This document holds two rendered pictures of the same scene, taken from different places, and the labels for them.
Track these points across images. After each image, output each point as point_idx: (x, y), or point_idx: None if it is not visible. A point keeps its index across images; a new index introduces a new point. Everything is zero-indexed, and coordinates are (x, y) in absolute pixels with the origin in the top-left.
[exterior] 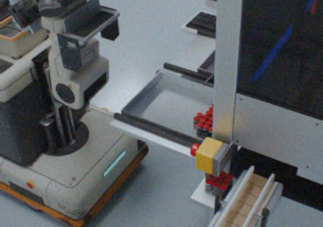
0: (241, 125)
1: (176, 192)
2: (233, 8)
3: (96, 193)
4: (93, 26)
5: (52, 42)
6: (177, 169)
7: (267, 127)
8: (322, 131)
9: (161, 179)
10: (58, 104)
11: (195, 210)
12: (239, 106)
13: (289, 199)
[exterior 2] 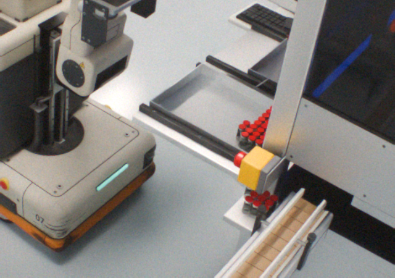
0: (300, 136)
1: (183, 230)
2: (317, 1)
3: (84, 210)
4: None
5: (71, 7)
6: (187, 202)
7: (329, 143)
8: (388, 155)
9: (165, 210)
10: (57, 86)
11: (205, 256)
12: (302, 113)
13: (336, 233)
